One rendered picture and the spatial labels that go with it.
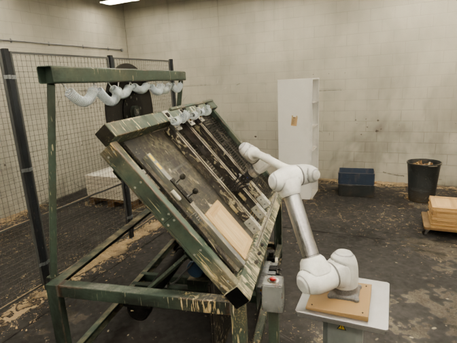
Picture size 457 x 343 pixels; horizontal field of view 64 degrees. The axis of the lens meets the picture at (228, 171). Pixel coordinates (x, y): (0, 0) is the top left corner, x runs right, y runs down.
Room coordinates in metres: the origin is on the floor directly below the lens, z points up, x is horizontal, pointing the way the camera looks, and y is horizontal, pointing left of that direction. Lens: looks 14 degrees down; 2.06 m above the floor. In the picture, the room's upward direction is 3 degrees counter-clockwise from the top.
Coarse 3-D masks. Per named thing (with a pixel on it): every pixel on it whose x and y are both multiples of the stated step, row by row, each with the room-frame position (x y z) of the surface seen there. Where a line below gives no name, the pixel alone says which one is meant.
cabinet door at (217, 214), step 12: (216, 204) 2.56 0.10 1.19; (216, 216) 2.42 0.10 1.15; (228, 216) 2.56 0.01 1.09; (216, 228) 2.31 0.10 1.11; (228, 228) 2.43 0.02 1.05; (240, 228) 2.56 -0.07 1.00; (228, 240) 2.29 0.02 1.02; (240, 240) 2.42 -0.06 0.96; (252, 240) 2.55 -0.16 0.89; (240, 252) 2.28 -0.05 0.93
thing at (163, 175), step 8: (144, 160) 2.31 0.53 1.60; (152, 160) 2.30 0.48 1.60; (152, 168) 2.29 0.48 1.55; (160, 176) 2.28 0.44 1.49; (168, 176) 2.29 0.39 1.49; (168, 184) 2.27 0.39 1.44; (176, 192) 2.26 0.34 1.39; (184, 200) 2.24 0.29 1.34; (192, 208) 2.23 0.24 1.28; (200, 216) 2.22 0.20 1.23; (208, 224) 2.21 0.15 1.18; (208, 232) 2.21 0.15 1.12; (216, 232) 2.21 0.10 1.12; (216, 240) 2.20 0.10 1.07; (224, 240) 2.21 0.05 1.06; (224, 248) 2.18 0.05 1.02; (232, 248) 2.20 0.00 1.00; (232, 256) 2.17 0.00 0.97; (240, 256) 2.21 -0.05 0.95; (240, 264) 2.16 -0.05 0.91
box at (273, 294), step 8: (264, 280) 1.92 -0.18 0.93; (280, 280) 1.91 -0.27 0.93; (264, 288) 1.87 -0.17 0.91; (272, 288) 1.86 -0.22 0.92; (280, 288) 1.85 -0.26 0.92; (264, 296) 1.87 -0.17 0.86; (272, 296) 1.86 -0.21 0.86; (280, 296) 1.85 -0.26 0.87; (264, 304) 1.87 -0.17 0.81; (272, 304) 1.86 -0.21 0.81; (280, 304) 1.85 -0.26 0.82; (280, 312) 1.85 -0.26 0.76
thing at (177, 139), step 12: (168, 132) 2.84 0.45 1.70; (180, 144) 2.82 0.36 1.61; (192, 156) 2.80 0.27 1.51; (204, 168) 2.78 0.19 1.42; (216, 180) 2.75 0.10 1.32; (228, 192) 2.75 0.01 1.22; (228, 204) 2.73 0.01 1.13; (240, 204) 2.75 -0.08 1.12; (240, 216) 2.71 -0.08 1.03; (252, 216) 2.74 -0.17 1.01; (252, 228) 2.69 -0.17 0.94
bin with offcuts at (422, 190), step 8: (408, 160) 5.96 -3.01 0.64; (416, 160) 6.03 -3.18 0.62; (424, 160) 6.00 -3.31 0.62; (432, 160) 5.92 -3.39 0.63; (408, 168) 5.81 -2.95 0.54; (416, 168) 5.65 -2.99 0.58; (424, 168) 5.58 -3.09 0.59; (432, 168) 5.56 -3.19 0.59; (440, 168) 5.65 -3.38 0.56; (408, 176) 5.82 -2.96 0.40; (416, 176) 5.65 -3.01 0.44; (424, 176) 5.58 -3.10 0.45; (432, 176) 5.57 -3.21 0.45; (408, 184) 5.84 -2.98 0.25; (416, 184) 5.66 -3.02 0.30; (424, 184) 5.59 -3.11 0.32; (432, 184) 5.58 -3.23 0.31; (408, 192) 5.84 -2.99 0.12; (416, 192) 5.66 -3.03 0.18; (424, 192) 5.59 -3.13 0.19; (432, 192) 5.59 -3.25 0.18; (416, 200) 5.66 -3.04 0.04; (424, 200) 5.60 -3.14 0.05
